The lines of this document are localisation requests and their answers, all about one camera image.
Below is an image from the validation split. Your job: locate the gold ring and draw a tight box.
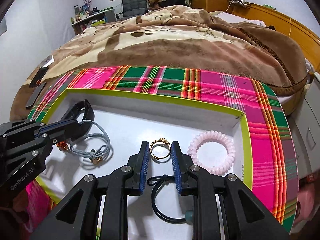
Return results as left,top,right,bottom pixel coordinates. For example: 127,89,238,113
149,138,173,160

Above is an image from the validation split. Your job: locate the brown patterned blanket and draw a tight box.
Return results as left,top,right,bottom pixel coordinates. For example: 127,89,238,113
10,4,309,120

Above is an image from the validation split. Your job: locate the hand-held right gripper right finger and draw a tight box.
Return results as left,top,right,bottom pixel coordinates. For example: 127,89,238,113
171,140,292,240

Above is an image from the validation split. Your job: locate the white shelf unit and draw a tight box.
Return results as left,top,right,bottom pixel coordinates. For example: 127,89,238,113
71,7,116,37

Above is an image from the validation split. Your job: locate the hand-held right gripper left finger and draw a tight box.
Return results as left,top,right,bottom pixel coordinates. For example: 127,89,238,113
29,140,150,240

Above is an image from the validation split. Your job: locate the grey padded chair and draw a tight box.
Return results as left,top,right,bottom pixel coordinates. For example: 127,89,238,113
116,0,148,20

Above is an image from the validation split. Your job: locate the group of bottles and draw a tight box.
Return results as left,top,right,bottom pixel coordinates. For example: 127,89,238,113
71,4,100,23

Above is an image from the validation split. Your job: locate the black wrist band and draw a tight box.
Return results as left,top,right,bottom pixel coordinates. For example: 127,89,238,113
60,99,95,140

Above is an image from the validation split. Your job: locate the brown teddy bear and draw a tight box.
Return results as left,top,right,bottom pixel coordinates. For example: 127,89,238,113
146,0,162,10

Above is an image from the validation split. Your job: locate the grey elastic hair tie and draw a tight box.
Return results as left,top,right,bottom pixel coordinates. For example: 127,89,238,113
69,120,112,168

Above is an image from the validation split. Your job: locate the dark phone with charm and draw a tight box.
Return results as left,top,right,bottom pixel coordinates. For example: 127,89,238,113
29,67,48,88

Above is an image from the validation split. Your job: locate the wooden headboard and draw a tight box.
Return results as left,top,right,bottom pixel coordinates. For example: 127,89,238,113
231,2,320,72

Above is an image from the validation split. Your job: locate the pink spiral hair tie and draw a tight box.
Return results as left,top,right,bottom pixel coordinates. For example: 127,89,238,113
188,130,236,174

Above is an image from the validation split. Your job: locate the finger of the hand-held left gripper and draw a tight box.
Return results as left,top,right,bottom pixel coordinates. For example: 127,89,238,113
32,135,65,160
37,119,82,142

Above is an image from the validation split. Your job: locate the white card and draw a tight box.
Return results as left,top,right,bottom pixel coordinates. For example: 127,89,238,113
40,55,55,68

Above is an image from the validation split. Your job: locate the yellow-green cardboard box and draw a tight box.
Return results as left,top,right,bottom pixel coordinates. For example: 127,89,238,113
27,88,253,233

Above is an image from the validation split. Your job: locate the black cord teal bead tie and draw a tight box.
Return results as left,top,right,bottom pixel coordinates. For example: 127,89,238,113
147,174,194,223

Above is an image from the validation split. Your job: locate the white nightstand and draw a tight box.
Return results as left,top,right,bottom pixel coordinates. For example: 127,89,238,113
285,72,320,178

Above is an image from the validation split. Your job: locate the pink green plaid cloth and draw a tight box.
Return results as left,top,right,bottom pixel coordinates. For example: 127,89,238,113
25,65,299,227

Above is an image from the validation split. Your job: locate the white pillow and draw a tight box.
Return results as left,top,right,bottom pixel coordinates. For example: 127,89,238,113
215,11,265,28

